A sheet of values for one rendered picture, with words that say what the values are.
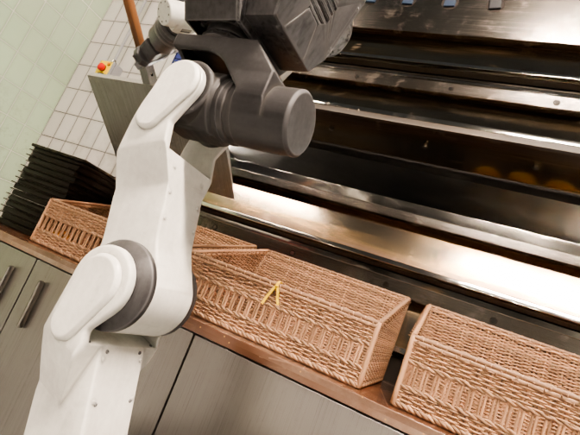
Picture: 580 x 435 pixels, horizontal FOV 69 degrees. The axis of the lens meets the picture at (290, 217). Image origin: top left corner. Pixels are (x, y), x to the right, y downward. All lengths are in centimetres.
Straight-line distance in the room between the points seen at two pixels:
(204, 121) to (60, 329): 39
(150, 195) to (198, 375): 49
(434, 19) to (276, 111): 136
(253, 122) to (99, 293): 35
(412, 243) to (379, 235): 12
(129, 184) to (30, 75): 190
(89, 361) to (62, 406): 8
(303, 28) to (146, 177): 38
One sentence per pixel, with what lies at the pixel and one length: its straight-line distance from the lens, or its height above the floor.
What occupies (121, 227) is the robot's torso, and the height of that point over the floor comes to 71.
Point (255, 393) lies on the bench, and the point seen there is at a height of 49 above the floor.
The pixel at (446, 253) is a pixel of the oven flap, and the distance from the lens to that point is 151.
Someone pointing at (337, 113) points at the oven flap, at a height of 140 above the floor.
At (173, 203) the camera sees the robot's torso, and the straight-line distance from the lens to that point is 73.
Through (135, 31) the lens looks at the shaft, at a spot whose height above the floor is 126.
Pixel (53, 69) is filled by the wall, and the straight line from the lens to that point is 269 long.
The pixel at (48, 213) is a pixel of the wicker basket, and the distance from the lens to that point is 159.
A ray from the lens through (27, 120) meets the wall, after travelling 264.
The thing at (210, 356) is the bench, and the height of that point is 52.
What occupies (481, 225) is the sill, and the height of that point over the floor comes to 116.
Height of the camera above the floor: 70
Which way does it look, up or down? 11 degrees up
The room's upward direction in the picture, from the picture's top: 21 degrees clockwise
